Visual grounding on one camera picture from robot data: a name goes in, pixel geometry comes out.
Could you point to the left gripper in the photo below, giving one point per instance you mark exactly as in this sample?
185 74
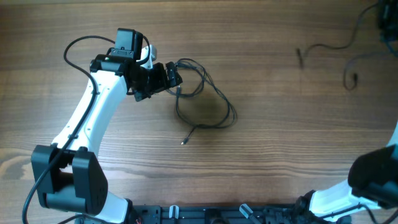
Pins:
161 82

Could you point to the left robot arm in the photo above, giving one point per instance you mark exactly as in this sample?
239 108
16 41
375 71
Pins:
68 176

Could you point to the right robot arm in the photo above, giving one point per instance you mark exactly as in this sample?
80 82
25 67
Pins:
372 179

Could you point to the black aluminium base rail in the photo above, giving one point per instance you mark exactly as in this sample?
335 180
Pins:
217 214

